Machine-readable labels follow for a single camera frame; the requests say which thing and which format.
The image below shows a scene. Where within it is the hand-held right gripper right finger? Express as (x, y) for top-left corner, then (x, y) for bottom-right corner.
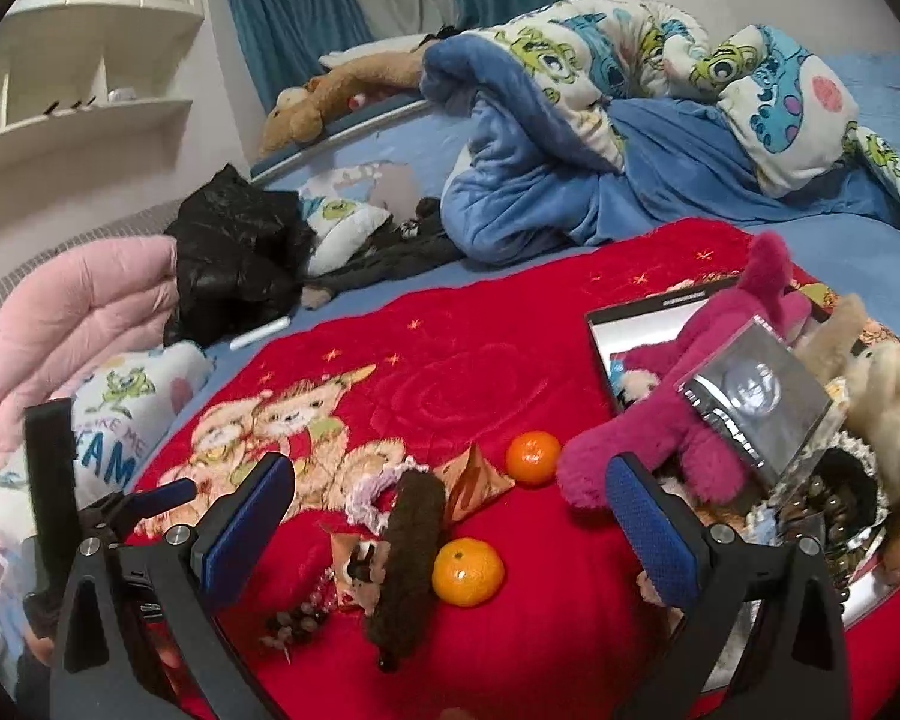
(604, 452), (854, 720)

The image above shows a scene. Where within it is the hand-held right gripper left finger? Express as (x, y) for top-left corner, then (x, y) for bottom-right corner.
(49, 452), (297, 720)

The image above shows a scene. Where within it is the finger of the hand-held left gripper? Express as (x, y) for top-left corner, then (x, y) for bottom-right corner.
(79, 477), (197, 545)

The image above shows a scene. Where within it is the triangular brown snack packet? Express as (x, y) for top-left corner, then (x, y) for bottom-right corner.
(442, 444), (516, 522)

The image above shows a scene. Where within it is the black storage box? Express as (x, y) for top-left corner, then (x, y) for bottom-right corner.
(583, 281), (900, 698)

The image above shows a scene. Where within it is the white cartoon printed cloth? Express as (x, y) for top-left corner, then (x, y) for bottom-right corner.
(0, 341), (215, 511)

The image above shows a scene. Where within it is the pink lace scrunchie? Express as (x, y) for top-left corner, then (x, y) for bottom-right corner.
(343, 457), (428, 530)

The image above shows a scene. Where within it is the magenta plush bear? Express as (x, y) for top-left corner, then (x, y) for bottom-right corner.
(555, 231), (815, 509)

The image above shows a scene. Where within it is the tangerine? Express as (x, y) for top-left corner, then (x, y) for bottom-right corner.
(431, 537), (506, 608)
(505, 430), (563, 486)

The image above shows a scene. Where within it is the pink quilted comforter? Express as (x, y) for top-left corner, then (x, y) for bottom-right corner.
(0, 234), (181, 616)

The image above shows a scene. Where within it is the brown fuzzy hair clip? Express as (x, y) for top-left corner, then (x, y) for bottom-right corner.
(365, 469), (449, 670)

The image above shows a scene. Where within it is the silver foil packet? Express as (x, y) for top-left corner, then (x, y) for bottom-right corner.
(675, 313), (833, 496)

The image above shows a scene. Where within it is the white pen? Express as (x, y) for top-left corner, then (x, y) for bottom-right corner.
(229, 319), (290, 351)

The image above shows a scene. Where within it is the red bear printed blanket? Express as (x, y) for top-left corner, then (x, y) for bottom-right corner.
(112, 217), (900, 720)

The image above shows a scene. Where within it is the grey woven bed edge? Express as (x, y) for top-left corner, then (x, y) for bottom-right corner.
(0, 199), (196, 350)

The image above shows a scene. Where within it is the black puffer jacket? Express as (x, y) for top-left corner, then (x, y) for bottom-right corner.
(163, 163), (316, 350)

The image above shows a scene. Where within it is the tan plush toy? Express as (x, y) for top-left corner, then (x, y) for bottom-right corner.
(793, 292), (871, 383)

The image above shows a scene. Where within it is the cream plush toy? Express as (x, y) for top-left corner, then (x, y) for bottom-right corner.
(840, 341), (900, 578)

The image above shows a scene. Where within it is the dark garment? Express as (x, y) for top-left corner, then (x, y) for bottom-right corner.
(300, 195), (470, 308)

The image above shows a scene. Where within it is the cartoon printed pillow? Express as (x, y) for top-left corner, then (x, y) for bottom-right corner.
(296, 165), (395, 278)

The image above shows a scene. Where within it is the blue cartoon printed quilt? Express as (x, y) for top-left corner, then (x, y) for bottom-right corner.
(420, 0), (900, 267)

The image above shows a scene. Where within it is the brown teddy bear plush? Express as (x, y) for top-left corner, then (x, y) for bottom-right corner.
(259, 45), (428, 158)

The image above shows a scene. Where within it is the white pillow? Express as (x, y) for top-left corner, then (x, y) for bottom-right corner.
(319, 34), (436, 72)

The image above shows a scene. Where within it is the blue curtain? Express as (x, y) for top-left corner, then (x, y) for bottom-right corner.
(221, 0), (608, 91)

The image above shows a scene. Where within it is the bead bracelet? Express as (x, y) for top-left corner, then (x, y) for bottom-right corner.
(259, 566), (346, 653)

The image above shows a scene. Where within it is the dark bead necklace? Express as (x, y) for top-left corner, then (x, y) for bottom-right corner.
(780, 450), (882, 593)

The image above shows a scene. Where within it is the white wall shelf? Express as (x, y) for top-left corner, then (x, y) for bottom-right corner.
(0, 0), (207, 181)

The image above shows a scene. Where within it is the silver curved bed rail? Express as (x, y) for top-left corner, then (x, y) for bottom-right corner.
(251, 94), (436, 181)

